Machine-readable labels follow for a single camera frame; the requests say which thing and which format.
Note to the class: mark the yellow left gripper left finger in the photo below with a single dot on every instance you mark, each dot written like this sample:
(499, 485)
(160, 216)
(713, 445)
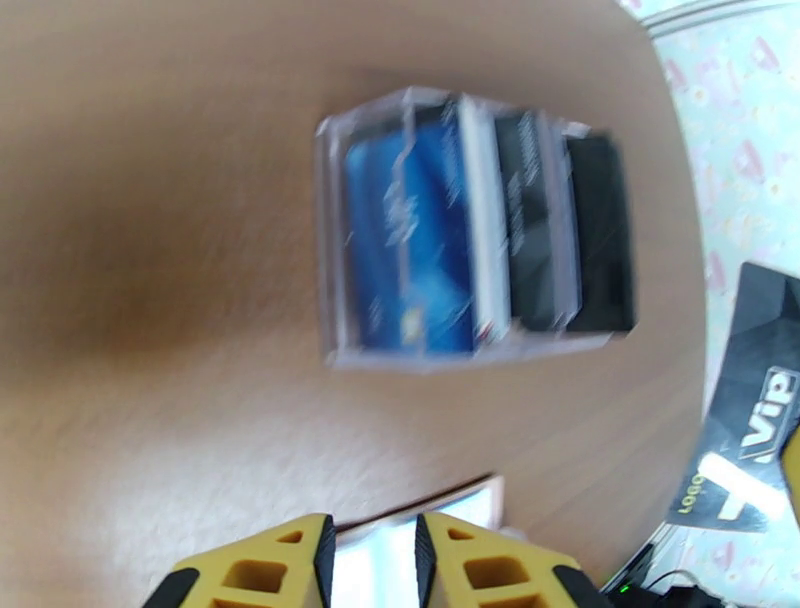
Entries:
(262, 575)

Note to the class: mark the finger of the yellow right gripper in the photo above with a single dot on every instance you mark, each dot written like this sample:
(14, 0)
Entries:
(792, 462)

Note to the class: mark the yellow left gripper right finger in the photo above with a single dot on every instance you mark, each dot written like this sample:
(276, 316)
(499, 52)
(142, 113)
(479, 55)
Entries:
(494, 575)

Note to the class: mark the light blue card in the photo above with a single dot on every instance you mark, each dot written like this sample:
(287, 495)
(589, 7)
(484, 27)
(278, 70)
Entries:
(375, 562)

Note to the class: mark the black VIP credit card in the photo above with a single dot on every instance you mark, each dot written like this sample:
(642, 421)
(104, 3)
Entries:
(737, 350)

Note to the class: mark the blue VIP credit card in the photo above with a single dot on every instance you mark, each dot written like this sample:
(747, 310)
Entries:
(406, 250)

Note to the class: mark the aluminium frame post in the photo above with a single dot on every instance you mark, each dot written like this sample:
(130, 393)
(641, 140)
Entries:
(719, 14)

